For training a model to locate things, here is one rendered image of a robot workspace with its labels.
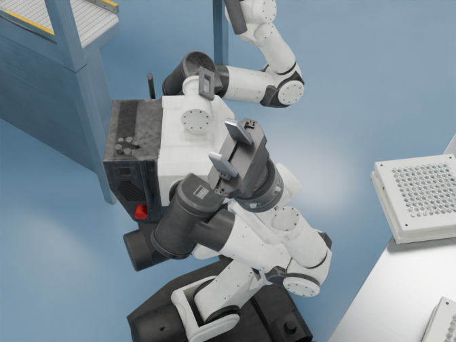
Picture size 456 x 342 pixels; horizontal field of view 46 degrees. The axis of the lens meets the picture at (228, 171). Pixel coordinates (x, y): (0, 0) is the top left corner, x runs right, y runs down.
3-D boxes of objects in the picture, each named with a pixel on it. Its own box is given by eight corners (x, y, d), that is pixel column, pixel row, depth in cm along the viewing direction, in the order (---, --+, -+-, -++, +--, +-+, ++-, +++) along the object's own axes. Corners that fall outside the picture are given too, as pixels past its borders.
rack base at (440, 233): (480, 234, 151) (482, 229, 150) (396, 244, 149) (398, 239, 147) (446, 167, 167) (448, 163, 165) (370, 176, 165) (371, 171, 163)
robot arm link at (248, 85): (292, 118, 154) (223, 109, 143) (274, 93, 163) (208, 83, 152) (309, 83, 148) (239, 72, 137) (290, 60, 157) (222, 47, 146)
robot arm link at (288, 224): (243, 220, 92) (277, 256, 101) (281, 184, 93) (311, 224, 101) (225, 201, 97) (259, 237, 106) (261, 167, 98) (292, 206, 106)
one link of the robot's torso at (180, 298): (190, 350, 198) (188, 336, 188) (171, 304, 209) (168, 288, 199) (240, 328, 203) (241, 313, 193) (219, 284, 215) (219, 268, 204)
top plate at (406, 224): (486, 224, 148) (489, 220, 146) (400, 234, 145) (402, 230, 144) (451, 157, 163) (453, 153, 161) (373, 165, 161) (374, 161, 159)
